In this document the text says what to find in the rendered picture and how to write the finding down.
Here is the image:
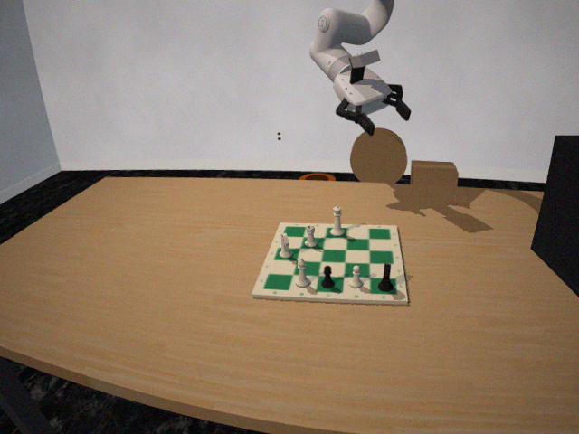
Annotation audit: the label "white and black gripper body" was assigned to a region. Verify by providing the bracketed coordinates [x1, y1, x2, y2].
[333, 63, 392, 115]

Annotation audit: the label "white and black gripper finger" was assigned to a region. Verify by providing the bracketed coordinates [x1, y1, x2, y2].
[383, 84, 411, 121]
[336, 99, 375, 136]

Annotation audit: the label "green and cream chessboard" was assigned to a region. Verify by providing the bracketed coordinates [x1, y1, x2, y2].
[252, 222, 408, 305]

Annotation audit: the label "white bishop chess piece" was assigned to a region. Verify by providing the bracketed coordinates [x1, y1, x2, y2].
[296, 258, 310, 288]

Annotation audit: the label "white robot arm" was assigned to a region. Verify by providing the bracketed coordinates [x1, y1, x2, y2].
[309, 0, 394, 84]

